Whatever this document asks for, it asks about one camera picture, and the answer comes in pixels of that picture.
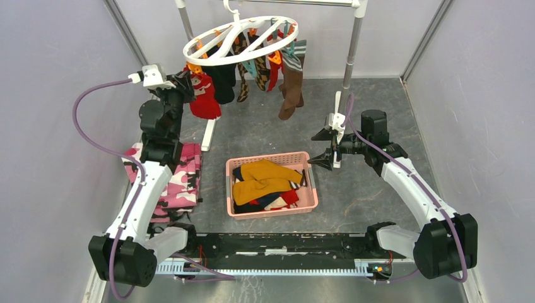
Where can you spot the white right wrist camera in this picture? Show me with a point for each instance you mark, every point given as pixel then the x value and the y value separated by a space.
pixel 335 124

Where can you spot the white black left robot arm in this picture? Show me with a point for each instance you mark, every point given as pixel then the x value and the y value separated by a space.
pixel 123 254

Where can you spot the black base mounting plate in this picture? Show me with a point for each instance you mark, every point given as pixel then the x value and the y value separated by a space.
pixel 284 251

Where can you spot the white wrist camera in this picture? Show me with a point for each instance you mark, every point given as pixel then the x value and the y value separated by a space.
pixel 152 76
pixel 335 124

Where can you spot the orange clothes clip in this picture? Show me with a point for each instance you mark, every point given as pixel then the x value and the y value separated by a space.
pixel 275 57
pixel 195 69

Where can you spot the pink camouflage folded cloth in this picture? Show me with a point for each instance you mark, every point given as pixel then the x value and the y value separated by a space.
pixel 181 194

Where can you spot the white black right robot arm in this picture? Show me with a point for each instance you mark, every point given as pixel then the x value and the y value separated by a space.
pixel 447 242

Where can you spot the white metal drying rack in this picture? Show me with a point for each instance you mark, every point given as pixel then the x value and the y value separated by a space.
pixel 359 8

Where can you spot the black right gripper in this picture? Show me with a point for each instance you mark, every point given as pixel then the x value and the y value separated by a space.
pixel 325 160

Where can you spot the red cloth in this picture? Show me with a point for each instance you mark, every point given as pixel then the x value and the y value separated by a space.
pixel 205 105

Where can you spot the pink perforated plastic basket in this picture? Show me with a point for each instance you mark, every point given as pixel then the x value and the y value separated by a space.
pixel 301 200

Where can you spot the yellow cloth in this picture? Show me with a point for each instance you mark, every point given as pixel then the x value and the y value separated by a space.
pixel 258 179

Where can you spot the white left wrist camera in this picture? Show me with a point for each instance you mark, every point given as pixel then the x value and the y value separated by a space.
pixel 152 76

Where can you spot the black sock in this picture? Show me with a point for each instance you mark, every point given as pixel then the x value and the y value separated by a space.
pixel 224 81

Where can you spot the white round clip hanger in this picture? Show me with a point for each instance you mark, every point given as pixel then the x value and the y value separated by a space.
pixel 214 47

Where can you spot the red white santa sock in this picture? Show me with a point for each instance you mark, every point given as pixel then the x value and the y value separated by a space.
pixel 274 69

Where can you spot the argyle brown yellow sock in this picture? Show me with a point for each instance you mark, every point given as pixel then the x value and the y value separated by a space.
pixel 242 71

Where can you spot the teal clothes clip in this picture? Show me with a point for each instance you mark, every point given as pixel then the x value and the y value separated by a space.
pixel 250 67

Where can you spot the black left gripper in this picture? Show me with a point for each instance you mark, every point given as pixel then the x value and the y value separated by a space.
pixel 184 87

